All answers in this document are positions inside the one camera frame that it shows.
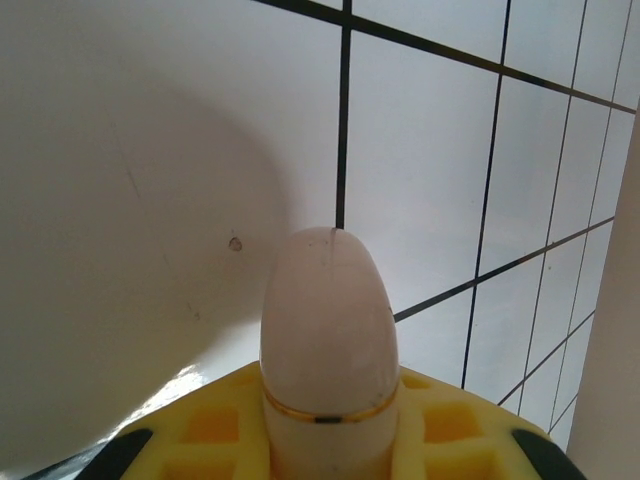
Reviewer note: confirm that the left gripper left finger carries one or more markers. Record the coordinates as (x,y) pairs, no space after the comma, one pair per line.
(200,430)

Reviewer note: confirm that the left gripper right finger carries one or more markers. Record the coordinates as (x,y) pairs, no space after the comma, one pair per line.
(460,430)

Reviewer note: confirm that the beige earbud charging case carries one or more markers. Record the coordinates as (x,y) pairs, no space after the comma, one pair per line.
(330,325)

